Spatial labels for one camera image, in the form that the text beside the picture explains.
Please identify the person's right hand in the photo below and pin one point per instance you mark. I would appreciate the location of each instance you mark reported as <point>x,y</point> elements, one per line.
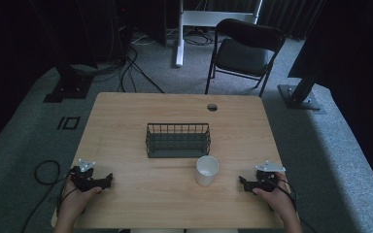
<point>278,199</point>

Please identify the person's left hand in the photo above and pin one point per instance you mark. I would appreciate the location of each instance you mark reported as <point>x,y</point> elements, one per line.
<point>76,200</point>

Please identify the white desk frame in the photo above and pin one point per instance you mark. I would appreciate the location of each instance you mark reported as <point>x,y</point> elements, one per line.
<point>187,19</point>

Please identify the black folding chair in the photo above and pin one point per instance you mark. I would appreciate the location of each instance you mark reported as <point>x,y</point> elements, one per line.
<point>243,55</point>

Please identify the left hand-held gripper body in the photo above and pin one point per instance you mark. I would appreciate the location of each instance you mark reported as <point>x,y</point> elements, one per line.
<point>83,179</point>

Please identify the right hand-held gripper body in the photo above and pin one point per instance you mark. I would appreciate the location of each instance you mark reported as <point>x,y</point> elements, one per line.
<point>266,180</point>

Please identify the dark curtain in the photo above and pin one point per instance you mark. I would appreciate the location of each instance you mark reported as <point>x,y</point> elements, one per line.
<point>291,16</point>

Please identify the white cup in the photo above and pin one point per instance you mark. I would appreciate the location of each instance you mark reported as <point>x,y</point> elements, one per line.
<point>206,171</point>

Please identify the black metal stand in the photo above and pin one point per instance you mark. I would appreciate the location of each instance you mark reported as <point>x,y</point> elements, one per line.
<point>69,87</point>
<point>299,97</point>

